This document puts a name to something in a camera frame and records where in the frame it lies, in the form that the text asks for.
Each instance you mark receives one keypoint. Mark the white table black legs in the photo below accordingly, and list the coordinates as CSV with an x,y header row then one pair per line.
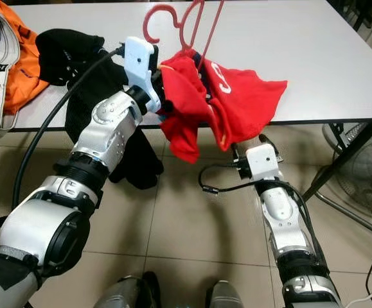
x,y
308,51

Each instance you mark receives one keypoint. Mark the red plastic hanger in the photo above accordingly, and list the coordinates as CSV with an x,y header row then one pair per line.
x,y
160,7

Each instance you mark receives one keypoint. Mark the black floor fan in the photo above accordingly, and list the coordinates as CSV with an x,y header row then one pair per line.
x,y
362,173

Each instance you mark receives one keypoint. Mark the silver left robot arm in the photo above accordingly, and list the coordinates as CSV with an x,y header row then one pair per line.
x,y
108,135

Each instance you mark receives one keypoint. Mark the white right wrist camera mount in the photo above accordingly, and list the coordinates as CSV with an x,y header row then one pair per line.
x,y
264,160

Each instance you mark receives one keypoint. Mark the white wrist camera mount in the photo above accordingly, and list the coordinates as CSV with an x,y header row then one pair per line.
x,y
264,160
141,67

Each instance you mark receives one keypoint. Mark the robot left leg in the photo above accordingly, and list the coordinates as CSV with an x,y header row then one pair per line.
x,y
124,292

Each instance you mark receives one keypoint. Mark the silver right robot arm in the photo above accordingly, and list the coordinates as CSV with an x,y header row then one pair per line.
x,y
282,218

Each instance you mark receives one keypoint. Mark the orange cloth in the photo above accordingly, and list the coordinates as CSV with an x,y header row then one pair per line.
x,y
28,64

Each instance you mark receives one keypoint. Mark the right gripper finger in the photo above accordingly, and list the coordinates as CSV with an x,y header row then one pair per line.
x,y
235,152
266,139

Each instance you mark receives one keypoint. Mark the red polo shirt navy collar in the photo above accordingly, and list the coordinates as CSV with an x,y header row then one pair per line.
x,y
243,102

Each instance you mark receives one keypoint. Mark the black garment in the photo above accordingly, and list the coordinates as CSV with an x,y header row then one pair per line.
x,y
76,58

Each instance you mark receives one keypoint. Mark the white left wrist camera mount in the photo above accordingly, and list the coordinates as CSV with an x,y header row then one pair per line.
x,y
141,67

